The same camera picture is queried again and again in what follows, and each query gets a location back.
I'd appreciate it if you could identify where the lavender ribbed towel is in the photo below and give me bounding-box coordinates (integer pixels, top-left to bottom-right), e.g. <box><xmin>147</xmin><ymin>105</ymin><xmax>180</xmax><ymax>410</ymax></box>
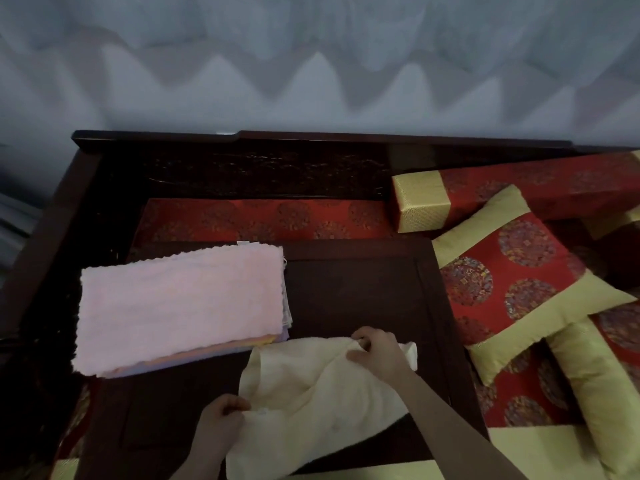
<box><xmin>99</xmin><ymin>327</ymin><xmax>291</xmax><ymax>379</ymax></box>

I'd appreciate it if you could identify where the cream towel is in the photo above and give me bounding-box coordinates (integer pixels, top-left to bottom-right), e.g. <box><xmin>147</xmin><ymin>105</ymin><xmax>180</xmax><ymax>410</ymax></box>
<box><xmin>225</xmin><ymin>337</ymin><xmax>419</xmax><ymax>480</ymax></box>

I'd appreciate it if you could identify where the person's right forearm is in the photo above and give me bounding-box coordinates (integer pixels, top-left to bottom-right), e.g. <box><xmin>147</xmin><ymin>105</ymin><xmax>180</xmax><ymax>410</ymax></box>
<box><xmin>397</xmin><ymin>369</ymin><xmax>531</xmax><ymax>480</ymax></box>

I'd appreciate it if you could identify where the person's right hand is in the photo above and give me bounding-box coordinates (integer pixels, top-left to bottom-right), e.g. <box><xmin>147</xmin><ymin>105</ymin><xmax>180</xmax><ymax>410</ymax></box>
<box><xmin>345</xmin><ymin>325</ymin><xmax>417</xmax><ymax>391</ymax></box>

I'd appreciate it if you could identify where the white sheer curtain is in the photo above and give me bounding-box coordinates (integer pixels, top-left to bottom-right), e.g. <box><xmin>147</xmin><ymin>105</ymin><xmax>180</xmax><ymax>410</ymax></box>
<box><xmin>0</xmin><ymin>0</ymin><xmax>640</xmax><ymax>111</ymax></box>

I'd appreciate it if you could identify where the dark carved wooden sofa frame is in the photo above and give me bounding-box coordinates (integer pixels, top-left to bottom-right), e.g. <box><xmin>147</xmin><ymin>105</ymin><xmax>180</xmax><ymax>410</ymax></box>
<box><xmin>0</xmin><ymin>129</ymin><xmax>640</xmax><ymax>480</ymax></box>

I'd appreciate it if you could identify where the grey drape curtain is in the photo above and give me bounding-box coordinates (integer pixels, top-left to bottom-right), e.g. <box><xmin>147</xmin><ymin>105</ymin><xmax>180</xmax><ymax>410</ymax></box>
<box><xmin>0</xmin><ymin>192</ymin><xmax>43</xmax><ymax>281</ymax></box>

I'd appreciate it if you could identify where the person's left hand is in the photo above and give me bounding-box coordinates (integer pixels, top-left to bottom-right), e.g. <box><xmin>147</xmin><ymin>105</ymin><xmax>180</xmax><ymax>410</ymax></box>
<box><xmin>191</xmin><ymin>393</ymin><xmax>253</xmax><ymax>467</ymax></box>

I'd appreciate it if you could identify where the light pink scalloped towel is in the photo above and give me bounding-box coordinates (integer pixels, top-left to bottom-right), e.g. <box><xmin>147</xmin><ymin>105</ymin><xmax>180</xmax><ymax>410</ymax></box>
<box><xmin>71</xmin><ymin>244</ymin><xmax>287</xmax><ymax>378</ymax></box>

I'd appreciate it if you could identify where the red bolster with yellow ends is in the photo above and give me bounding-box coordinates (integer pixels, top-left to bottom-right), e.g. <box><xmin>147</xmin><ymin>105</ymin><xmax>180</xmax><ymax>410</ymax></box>
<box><xmin>391</xmin><ymin>149</ymin><xmax>640</xmax><ymax>235</ymax></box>
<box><xmin>579</xmin><ymin>204</ymin><xmax>640</xmax><ymax>278</ymax></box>

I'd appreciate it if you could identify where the red square pillow yellow border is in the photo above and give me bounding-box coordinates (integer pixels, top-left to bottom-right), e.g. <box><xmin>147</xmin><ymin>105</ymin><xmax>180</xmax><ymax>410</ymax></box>
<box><xmin>431</xmin><ymin>184</ymin><xmax>637</xmax><ymax>387</ymax></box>
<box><xmin>547</xmin><ymin>299</ymin><xmax>640</xmax><ymax>480</ymax></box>

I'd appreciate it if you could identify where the red patterned seat cushion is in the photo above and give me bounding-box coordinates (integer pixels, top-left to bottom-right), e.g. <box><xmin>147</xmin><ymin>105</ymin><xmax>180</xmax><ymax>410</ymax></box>
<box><xmin>469</xmin><ymin>344</ymin><xmax>640</xmax><ymax>480</ymax></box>
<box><xmin>49</xmin><ymin>197</ymin><xmax>401</xmax><ymax>480</ymax></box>

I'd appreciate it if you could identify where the dark wooden low table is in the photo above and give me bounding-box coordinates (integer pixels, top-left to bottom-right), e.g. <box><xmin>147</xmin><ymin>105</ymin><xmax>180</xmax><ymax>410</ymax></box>
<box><xmin>75</xmin><ymin>238</ymin><xmax>491</xmax><ymax>480</ymax></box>

